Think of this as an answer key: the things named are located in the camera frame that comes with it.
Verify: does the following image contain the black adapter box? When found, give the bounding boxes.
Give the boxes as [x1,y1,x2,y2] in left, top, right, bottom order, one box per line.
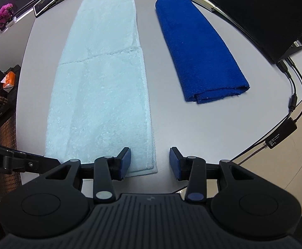
[266,118,298,149]

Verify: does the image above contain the dark blue towel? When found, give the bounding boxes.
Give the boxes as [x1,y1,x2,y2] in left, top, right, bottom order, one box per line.
[155,0,250,104]

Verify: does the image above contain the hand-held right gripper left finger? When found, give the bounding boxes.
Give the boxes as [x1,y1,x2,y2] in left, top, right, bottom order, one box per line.
[45,147,132,205]

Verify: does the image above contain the tablet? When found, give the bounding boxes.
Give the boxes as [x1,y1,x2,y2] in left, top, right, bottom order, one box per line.
[33,0,64,18]

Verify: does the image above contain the light blue towel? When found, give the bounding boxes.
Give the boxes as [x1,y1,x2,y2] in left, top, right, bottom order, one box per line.
[45,0,159,178]

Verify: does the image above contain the purple potted flowers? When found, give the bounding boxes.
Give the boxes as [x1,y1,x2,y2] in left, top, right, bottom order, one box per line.
[0,3,18,29]

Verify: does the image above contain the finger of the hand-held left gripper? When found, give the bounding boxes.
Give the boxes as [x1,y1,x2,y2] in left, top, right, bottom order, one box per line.
[11,150,63,175]

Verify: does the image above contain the black laptop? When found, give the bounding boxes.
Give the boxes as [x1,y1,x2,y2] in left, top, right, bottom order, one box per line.
[187,0,302,64]

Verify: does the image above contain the orange packet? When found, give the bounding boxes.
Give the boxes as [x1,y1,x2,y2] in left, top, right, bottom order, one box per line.
[0,71,17,89]

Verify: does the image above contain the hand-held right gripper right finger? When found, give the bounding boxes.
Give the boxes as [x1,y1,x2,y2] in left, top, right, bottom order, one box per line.
[169,147,255,205]

